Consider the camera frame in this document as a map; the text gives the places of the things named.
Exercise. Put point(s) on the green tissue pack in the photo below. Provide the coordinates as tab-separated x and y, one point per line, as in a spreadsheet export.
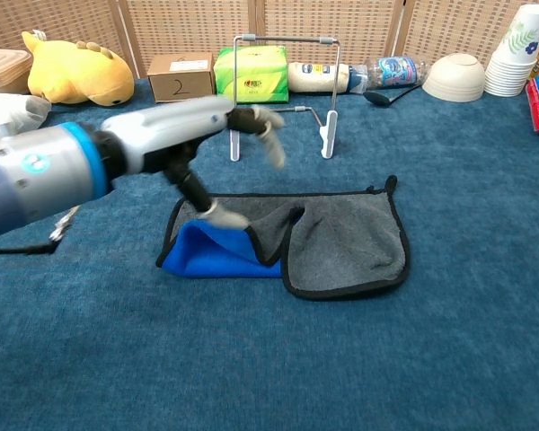
260	76

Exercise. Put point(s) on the dark metal ladle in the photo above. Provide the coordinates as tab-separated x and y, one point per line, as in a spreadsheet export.
377	99

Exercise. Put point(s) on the white plastic bag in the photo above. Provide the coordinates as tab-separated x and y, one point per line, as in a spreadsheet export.
9	112

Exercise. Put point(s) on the woven folding screen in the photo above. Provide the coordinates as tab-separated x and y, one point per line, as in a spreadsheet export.
184	27

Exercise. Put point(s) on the yellow plush toy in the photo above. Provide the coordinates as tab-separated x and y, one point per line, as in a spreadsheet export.
81	72

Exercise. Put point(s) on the beige bowl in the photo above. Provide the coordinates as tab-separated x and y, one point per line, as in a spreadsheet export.
453	78

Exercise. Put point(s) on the stack of paper cups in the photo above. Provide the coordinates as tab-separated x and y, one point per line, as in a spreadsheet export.
512	67

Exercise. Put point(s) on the beige lidded lunch box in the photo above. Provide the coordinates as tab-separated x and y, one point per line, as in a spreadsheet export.
4	67

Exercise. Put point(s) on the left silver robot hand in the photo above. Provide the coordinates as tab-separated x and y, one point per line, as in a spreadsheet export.
170	130

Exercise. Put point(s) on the grey and blue cloth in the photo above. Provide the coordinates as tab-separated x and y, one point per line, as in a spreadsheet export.
350	242

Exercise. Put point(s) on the mayonnaise squeeze bottle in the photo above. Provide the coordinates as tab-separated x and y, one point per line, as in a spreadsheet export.
310	78

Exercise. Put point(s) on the teal carpet table cover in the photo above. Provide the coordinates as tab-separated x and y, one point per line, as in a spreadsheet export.
117	336

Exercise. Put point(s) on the brown cardboard box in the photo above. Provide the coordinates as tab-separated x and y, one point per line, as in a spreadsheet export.
182	81

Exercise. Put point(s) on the small plastic packet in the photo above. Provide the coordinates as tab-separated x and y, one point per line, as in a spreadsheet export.
395	72

